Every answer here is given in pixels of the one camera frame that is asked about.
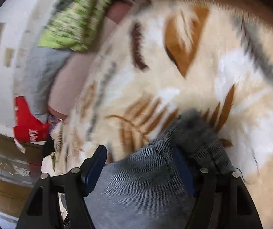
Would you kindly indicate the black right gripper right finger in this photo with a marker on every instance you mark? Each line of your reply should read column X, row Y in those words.
column 221, row 200

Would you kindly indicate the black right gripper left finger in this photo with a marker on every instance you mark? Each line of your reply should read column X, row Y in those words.
column 42, row 209

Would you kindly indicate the blue-grey denim pants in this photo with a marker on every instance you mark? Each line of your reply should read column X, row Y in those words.
column 145, row 190

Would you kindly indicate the red paper shopping bag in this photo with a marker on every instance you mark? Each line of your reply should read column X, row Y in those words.
column 28, row 128

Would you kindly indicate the grey quilted pillow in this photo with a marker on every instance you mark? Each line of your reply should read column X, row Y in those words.
column 41, row 69

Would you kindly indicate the leaf-print fleece blanket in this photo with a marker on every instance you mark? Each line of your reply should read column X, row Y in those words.
column 165, row 57

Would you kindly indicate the green patterned folded cloth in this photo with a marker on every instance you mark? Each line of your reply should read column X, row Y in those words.
column 73, row 24

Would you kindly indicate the brown wooden bed frame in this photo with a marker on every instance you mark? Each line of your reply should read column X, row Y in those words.
column 18, row 174

